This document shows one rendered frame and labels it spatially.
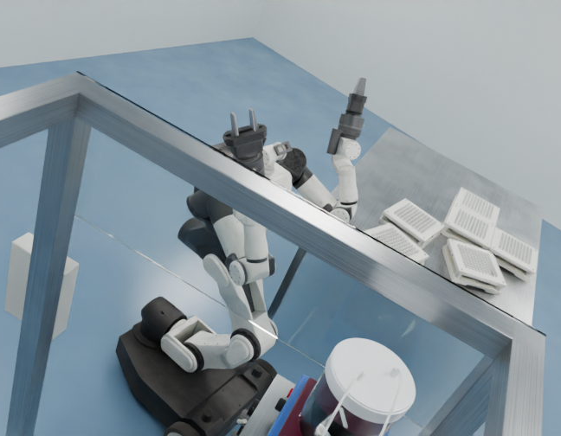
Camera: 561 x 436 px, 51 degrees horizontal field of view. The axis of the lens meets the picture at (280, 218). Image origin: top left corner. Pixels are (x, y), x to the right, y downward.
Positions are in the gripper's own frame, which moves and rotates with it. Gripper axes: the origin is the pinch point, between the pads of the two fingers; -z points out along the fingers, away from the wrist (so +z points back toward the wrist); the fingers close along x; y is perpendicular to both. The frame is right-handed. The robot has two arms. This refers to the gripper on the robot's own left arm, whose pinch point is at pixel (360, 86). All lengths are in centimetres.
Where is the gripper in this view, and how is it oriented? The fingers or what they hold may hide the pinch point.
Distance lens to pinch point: 220.4
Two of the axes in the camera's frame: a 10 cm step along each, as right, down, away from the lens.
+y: -9.7, -2.2, -0.6
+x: 0.1, 2.1, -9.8
